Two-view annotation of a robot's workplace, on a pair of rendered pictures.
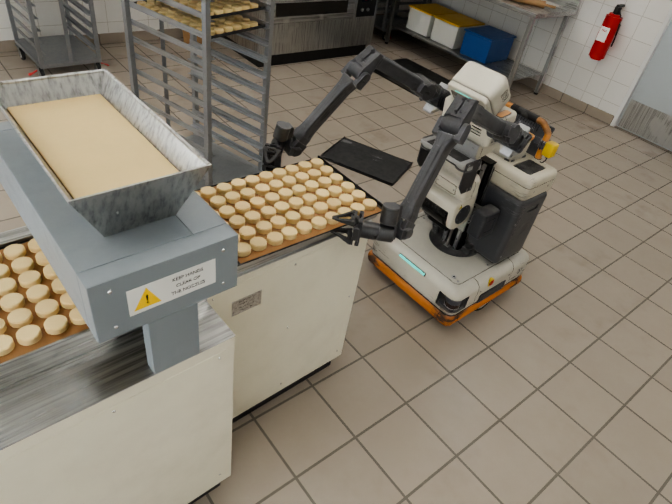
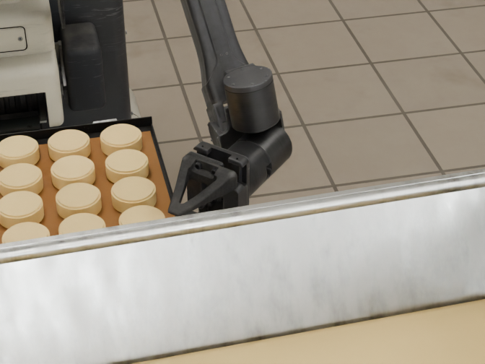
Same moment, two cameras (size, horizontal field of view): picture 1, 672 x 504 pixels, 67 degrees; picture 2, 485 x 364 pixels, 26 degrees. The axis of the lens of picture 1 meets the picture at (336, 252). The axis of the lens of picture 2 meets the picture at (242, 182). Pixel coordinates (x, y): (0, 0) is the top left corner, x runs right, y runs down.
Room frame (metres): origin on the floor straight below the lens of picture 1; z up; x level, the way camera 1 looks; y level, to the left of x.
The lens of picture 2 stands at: (0.81, 0.73, 1.61)
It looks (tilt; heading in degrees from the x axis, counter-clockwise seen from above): 36 degrees down; 303
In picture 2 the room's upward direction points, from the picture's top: straight up
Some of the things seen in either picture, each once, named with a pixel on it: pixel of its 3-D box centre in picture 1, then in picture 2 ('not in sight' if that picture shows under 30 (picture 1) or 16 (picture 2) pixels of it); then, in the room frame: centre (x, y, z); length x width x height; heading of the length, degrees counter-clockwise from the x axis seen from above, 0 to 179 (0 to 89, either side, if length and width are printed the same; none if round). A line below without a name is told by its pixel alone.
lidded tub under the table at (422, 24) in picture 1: (431, 20); not in sight; (6.53, -0.61, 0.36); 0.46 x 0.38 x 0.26; 134
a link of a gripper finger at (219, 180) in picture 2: (345, 223); (198, 201); (1.35, -0.01, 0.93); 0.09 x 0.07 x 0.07; 91
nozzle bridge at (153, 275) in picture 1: (109, 231); not in sight; (1.01, 0.60, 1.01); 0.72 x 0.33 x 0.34; 47
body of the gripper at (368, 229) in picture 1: (366, 229); (233, 178); (1.35, -0.09, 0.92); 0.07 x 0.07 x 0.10; 1
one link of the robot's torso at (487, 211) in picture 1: (457, 214); (33, 90); (2.12, -0.55, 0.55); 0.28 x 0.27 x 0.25; 46
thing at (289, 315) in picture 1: (260, 305); not in sight; (1.38, 0.25, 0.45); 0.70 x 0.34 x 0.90; 137
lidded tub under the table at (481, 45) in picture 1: (486, 44); not in sight; (5.94, -1.21, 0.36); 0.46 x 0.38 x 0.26; 137
